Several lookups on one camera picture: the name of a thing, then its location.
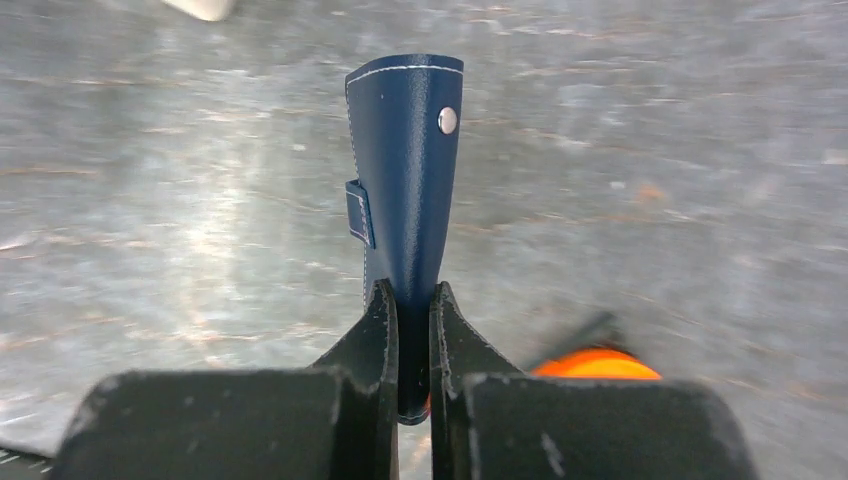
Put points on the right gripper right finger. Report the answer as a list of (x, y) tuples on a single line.
[(490, 420)]

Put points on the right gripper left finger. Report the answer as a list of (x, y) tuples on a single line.
[(334, 419)]

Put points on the blue card holder wallet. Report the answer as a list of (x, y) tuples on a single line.
[(404, 115)]

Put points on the white plastic tray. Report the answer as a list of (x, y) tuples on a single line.
[(205, 10)]

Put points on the orange plastic ring toy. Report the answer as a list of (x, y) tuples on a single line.
[(597, 363)]

